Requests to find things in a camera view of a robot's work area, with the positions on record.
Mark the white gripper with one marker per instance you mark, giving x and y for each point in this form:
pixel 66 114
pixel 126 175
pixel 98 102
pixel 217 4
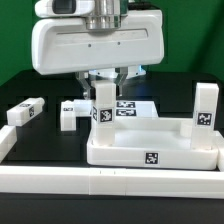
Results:
pixel 66 46

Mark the white desk top tray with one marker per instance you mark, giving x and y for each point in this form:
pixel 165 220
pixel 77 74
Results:
pixel 154 143

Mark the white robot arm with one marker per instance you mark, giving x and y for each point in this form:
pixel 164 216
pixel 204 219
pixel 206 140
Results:
pixel 98 15

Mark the white marker base plate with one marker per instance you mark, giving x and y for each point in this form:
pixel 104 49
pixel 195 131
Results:
pixel 123 108

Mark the white left fence wall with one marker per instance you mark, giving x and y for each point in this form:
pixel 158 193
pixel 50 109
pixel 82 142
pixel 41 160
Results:
pixel 8 138

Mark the white fence wall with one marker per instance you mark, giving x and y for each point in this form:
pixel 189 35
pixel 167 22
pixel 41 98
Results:
pixel 8 138
pixel 109 181
pixel 221 160

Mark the white front fence wall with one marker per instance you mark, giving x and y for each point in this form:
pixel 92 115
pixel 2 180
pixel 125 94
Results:
pixel 109 181

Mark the white right fence wall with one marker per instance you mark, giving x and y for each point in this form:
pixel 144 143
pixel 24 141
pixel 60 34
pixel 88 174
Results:
pixel 221 160

